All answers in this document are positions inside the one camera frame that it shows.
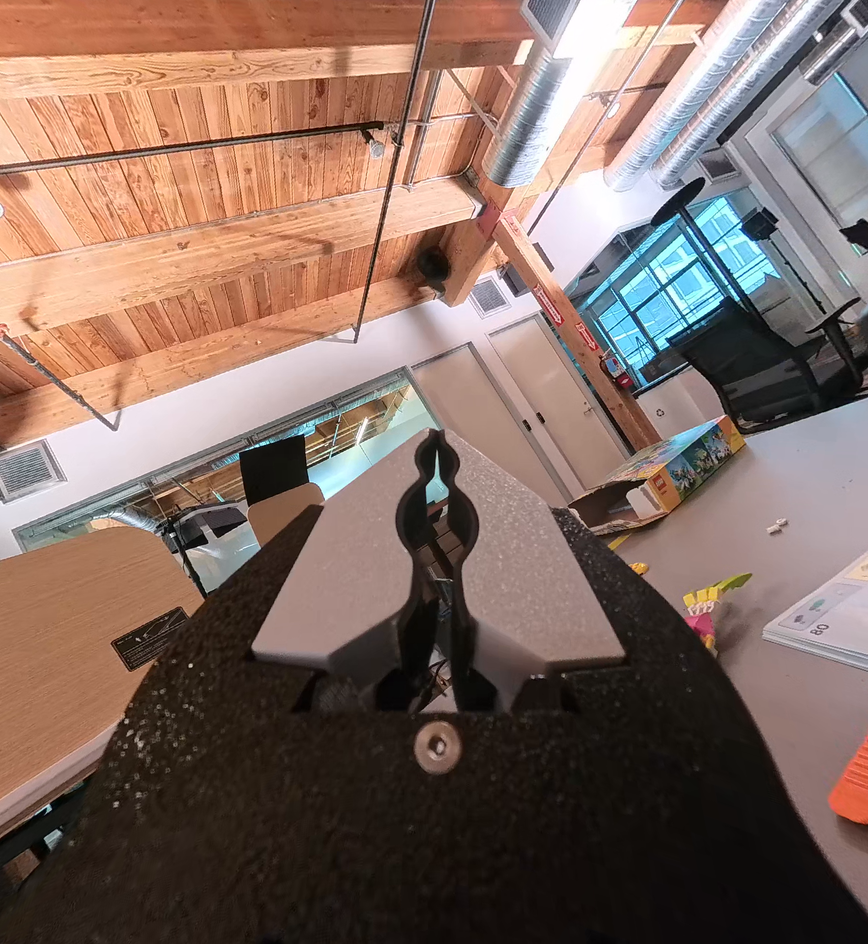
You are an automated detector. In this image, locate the grey sprinkler pipe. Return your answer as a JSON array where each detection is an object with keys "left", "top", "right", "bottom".
[{"left": 0, "top": 295, "right": 124, "bottom": 434}]

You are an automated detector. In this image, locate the wooden table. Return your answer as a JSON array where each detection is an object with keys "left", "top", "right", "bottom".
[{"left": 0, "top": 527, "right": 210, "bottom": 860}]

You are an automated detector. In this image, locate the white lego instruction booklet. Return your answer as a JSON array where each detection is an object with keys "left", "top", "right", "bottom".
[{"left": 762, "top": 579, "right": 868, "bottom": 681}]

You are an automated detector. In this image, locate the long silver ceiling duct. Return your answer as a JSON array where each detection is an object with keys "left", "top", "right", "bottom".
[
  {"left": 651, "top": 0, "right": 848, "bottom": 191},
  {"left": 602, "top": 0, "right": 800, "bottom": 193}
]

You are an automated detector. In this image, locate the silver ceiling duct with diffuser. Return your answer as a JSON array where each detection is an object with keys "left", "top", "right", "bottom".
[{"left": 482, "top": 44, "right": 575, "bottom": 189}]

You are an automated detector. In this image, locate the black hanging ceiling pipe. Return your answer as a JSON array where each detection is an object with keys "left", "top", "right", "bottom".
[{"left": 351, "top": 0, "right": 438, "bottom": 346}]

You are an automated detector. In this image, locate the black mesh office chair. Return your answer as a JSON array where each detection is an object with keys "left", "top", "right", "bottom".
[{"left": 666, "top": 298, "right": 868, "bottom": 436}]

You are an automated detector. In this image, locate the grey wall vent grille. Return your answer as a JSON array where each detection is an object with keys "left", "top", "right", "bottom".
[{"left": 0, "top": 440, "right": 66, "bottom": 502}]

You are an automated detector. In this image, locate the wooden support post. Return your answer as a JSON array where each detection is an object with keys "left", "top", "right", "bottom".
[{"left": 489, "top": 214, "right": 664, "bottom": 451}]

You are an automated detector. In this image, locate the white wall vent grille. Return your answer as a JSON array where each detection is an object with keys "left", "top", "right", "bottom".
[{"left": 467, "top": 274, "right": 512, "bottom": 320}]

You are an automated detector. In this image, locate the glass wall panel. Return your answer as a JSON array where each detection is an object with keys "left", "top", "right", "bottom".
[{"left": 14, "top": 369, "right": 431, "bottom": 550}]

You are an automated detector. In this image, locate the large grid window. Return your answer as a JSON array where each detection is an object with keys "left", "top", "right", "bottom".
[{"left": 563, "top": 188, "right": 781, "bottom": 392}]

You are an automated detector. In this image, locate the white recycling bin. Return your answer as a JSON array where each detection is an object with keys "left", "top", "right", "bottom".
[{"left": 637, "top": 365, "right": 733, "bottom": 443}]

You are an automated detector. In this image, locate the grey ceiling air diffuser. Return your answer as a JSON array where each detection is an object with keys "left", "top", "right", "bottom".
[{"left": 519, "top": 0, "right": 582, "bottom": 45}]

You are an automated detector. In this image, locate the black label sticker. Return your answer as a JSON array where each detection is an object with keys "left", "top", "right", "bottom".
[{"left": 111, "top": 607, "right": 188, "bottom": 671}]

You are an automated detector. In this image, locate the white door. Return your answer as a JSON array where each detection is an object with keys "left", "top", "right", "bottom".
[
  {"left": 486, "top": 313, "right": 630, "bottom": 473},
  {"left": 410, "top": 343, "right": 571, "bottom": 510}
]

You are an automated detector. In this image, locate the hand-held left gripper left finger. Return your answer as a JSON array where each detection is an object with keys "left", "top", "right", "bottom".
[{"left": 252, "top": 428, "right": 444, "bottom": 702}]

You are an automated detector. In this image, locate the colourful lego box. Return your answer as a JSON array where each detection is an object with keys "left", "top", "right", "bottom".
[{"left": 567, "top": 415, "right": 747, "bottom": 535}]

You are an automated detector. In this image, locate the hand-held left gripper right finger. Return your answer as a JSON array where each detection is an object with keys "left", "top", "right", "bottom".
[{"left": 441, "top": 430, "right": 624, "bottom": 710}]

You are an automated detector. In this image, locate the black ceiling track rail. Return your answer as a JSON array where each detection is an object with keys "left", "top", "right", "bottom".
[{"left": 0, "top": 120, "right": 387, "bottom": 181}]

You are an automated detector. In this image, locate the pink yellow lego build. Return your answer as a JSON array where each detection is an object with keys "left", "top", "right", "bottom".
[{"left": 681, "top": 571, "right": 753, "bottom": 657}]

